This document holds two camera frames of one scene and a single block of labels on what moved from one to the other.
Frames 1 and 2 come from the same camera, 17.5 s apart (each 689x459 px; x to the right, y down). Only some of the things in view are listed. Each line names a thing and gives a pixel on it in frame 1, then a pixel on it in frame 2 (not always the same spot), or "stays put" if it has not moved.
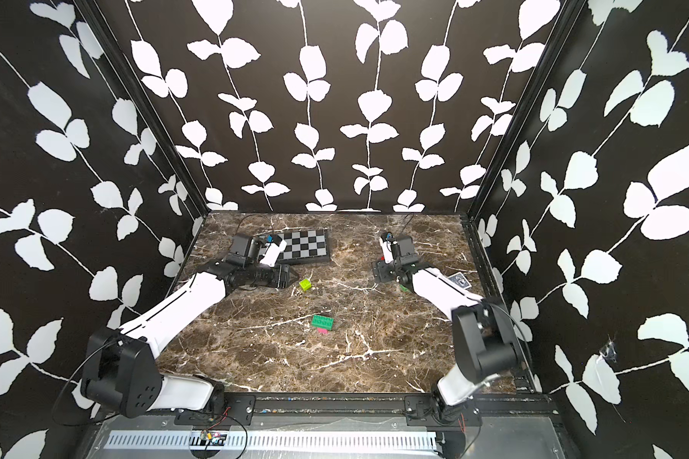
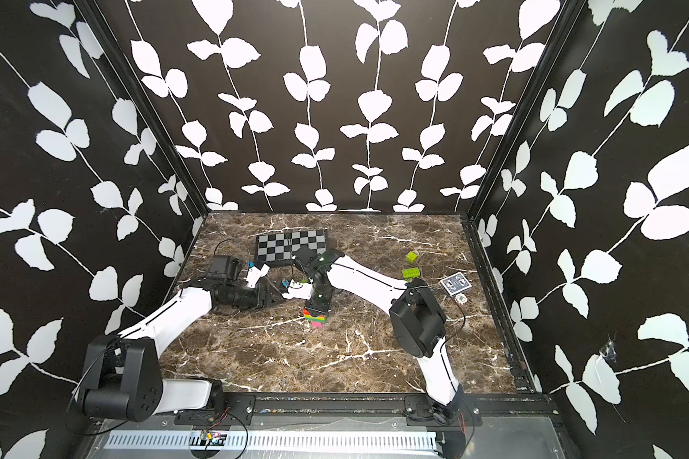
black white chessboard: (304, 246) stays put
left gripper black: (280, 276) → (267, 293)
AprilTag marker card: (460, 280) stays put
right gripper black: (379, 272) → (311, 307)
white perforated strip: (272, 442) stays put
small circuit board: (209, 438) stays put
